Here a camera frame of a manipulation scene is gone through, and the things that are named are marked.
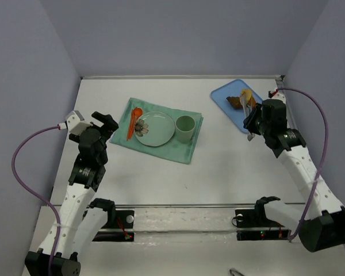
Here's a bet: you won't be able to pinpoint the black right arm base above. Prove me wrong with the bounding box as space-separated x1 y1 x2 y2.
231 209 289 241

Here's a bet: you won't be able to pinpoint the green ceramic cup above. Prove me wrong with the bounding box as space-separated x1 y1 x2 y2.
175 116 196 143

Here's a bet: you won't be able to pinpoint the orange plastic knife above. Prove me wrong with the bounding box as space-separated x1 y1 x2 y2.
126 109 135 141

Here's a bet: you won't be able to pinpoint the green floral ceramic plate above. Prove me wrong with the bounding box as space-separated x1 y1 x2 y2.
134 111 175 147

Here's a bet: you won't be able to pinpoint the round yellow bun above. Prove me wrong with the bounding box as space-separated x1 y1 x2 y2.
240 89 256 108

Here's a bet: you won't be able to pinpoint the purple camera cable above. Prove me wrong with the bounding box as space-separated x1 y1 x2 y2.
11 124 63 276
277 87 329 241

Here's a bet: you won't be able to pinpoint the blue plastic tray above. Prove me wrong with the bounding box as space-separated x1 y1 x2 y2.
210 79 262 134

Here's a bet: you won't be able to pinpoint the metal tongs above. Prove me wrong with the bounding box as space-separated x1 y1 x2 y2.
239 91 255 141

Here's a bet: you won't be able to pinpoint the green satin placemat cloth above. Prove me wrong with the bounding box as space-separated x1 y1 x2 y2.
110 98 204 164

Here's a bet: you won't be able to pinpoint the dark brown bread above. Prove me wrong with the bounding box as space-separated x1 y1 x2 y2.
226 97 243 110

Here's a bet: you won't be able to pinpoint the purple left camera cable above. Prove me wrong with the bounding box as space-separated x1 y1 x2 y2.
11 124 63 276

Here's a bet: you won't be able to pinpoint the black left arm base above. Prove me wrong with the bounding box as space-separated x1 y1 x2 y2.
93 209 135 243

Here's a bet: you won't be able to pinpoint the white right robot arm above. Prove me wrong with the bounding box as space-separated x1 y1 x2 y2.
244 99 345 252

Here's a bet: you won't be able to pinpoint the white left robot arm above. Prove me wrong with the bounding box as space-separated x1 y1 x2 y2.
25 110 118 275

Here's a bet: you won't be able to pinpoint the orange plastic spoon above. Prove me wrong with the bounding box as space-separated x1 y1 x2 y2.
134 107 143 124

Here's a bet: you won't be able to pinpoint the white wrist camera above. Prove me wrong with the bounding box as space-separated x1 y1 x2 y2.
268 89 286 103
57 110 92 136

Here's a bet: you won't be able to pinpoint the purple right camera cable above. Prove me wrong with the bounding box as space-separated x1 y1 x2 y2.
277 87 329 241

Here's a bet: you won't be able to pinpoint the orange plastic fork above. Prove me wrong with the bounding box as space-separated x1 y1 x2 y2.
126 114 136 141

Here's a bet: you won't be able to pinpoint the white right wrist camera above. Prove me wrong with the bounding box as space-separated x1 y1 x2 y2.
268 89 286 103

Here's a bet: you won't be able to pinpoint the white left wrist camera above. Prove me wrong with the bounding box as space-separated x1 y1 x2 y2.
57 110 92 136

